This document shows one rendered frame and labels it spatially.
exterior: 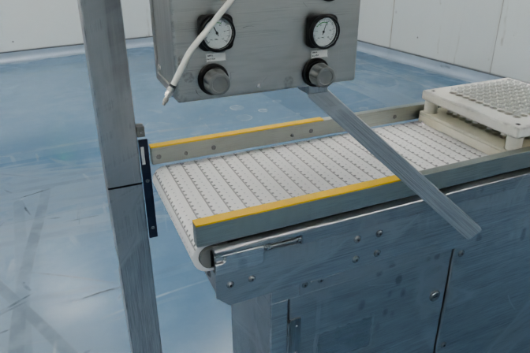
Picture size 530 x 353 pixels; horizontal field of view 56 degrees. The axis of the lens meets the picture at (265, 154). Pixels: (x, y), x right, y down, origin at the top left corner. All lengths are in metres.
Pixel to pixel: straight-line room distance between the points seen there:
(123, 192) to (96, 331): 0.97
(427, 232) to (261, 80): 0.43
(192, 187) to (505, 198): 0.54
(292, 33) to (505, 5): 4.04
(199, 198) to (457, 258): 0.53
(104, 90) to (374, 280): 0.57
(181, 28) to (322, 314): 0.58
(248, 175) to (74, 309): 1.21
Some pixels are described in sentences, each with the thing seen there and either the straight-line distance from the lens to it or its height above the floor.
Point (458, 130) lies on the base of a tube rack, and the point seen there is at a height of 0.85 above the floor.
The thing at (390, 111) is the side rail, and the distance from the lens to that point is 1.07.
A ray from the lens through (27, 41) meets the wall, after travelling 5.74.
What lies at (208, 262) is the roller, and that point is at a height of 0.80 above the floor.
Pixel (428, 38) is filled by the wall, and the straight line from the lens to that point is 5.03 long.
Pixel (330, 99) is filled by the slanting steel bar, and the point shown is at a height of 1.01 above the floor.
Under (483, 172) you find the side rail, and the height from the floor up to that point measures 0.84.
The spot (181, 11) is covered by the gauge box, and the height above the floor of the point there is 1.13.
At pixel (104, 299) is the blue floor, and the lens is 1.94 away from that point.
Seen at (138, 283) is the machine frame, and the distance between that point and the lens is 1.02.
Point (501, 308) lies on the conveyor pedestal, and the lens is 1.25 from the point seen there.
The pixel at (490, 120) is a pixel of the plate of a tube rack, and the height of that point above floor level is 0.89.
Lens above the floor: 1.20
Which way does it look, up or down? 24 degrees down
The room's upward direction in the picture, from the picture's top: straight up
